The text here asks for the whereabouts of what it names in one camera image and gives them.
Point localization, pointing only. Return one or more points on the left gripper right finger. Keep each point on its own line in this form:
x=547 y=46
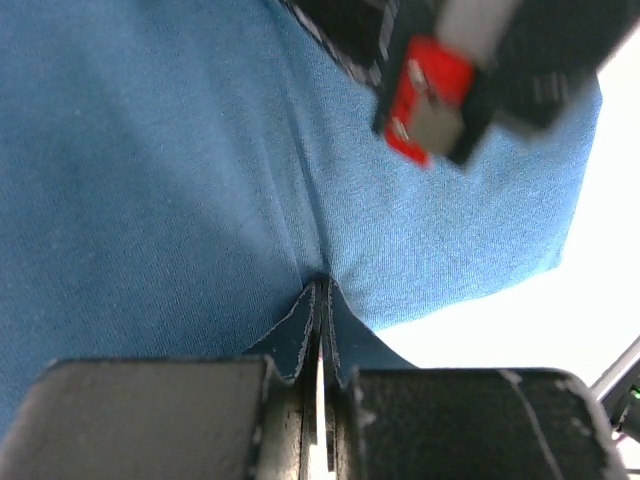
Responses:
x=388 y=419

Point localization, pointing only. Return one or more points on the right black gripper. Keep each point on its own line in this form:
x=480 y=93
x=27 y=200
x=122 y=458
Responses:
x=444 y=72

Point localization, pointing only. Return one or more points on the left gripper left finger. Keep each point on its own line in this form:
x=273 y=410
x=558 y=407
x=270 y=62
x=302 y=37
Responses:
x=246 y=417

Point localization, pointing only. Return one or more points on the blue t shirt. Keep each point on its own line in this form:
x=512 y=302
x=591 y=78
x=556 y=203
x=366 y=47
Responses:
x=174 y=173

